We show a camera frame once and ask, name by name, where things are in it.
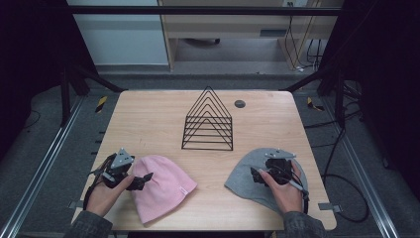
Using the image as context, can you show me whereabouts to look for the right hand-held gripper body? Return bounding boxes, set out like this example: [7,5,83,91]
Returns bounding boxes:
[264,148,297,186]

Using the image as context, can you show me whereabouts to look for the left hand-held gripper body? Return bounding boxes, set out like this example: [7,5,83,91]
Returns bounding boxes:
[98,147,136,189]

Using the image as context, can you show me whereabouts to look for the grey beanie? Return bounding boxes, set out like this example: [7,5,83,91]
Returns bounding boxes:
[224,147,309,215]

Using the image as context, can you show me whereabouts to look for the pink knit beanie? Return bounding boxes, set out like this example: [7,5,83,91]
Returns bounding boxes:
[131,154,198,226]

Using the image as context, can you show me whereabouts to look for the black wire rack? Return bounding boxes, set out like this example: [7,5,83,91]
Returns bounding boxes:
[180,85,235,152]

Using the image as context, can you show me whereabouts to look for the person's right hand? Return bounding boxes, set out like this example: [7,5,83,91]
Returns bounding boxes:
[259,161,304,215]

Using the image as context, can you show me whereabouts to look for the person's left hand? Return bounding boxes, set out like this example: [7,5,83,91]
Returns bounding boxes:
[85,175,136,218]

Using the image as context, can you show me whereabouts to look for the yellow black striped tape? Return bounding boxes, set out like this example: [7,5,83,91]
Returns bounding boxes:
[306,96,326,112]
[94,95,109,114]

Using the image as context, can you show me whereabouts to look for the white cabinet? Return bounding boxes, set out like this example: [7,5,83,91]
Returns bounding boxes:
[65,0,170,66]

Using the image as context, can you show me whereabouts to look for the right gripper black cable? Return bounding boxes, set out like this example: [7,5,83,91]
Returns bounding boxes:
[276,164,310,214]

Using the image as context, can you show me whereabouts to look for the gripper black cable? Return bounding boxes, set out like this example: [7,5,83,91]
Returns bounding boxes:
[82,154,117,210]
[276,164,310,214]

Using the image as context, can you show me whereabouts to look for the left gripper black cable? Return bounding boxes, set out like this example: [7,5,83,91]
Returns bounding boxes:
[82,154,117,210]

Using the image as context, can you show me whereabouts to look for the aluminium floor rail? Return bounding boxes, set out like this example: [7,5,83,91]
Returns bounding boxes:
[0,95,86,238]
[321,96,401,238]

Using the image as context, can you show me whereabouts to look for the black floor cable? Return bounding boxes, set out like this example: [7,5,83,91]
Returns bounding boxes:
[303,108,370,224]

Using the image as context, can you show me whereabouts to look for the black frame strut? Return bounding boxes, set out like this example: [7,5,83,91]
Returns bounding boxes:
[278,63,347,128]
[59,63,129,127]

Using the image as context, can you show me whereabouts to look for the black hanging cable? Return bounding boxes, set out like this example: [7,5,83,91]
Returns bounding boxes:
[285,1,302,68]

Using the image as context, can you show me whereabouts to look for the yellow cable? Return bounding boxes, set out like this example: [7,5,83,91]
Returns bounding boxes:
[284,0,323,69]

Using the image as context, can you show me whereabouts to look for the black horizontal frame bar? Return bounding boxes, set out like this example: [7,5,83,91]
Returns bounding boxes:
[68,5,343,17]

